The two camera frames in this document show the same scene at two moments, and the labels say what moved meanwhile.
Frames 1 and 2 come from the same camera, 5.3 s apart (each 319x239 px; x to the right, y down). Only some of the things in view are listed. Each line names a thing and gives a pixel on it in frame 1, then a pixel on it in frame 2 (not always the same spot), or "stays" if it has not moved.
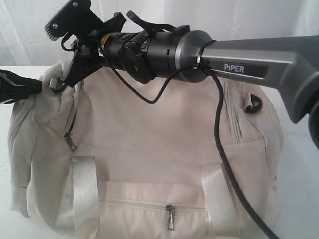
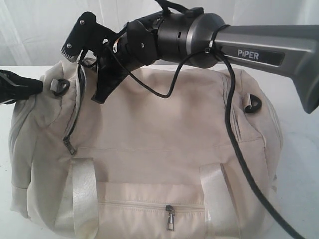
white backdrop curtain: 24,41 stays
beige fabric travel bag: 92,160 stays
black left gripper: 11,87 stays
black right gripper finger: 81,66 to 106,82
